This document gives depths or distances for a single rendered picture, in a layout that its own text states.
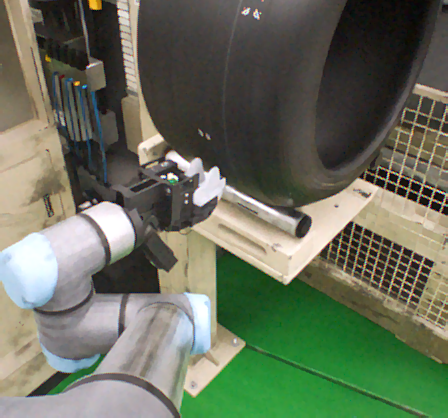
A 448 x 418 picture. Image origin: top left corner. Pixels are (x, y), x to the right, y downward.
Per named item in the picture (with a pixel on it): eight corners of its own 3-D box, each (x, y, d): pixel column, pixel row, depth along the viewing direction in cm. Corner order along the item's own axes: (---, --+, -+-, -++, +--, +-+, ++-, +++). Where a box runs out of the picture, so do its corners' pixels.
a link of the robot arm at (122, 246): (112, 277, 62) (73, 247, 66) (140, 261, 65) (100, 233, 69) (110, 229, 58) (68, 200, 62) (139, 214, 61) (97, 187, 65)
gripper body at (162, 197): (204, 172, 68) (138, 206, 60) (201, 223, 73) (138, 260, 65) (165, 152, 72) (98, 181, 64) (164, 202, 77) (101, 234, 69)
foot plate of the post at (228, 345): (137, 351, 172) (136, 344, 170) (190, 305, 188) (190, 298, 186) (194, 398, 159) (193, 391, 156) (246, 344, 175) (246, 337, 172)
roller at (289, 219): (176, 160, 109) (161, 170, 106) (173, 143, 106) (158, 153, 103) (312, 229, 91) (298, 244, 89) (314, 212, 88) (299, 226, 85)
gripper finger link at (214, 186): (241, 160, 75) (200, 181, 69) (237, 193, 79) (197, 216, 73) (225, 152, 77) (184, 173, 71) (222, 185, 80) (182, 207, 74)
